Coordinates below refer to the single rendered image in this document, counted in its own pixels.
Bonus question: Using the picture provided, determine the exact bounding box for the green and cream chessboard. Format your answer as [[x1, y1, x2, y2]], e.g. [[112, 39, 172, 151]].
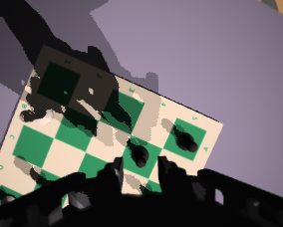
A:
[[0, 45, 223, 205]]

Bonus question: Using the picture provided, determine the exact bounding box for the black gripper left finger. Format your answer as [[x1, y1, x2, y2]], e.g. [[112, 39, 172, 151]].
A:
[[0, 156, 124, 227]]

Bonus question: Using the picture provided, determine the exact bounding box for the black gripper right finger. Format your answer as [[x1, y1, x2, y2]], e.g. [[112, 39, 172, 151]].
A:
[[157, 155, 283, 227]]

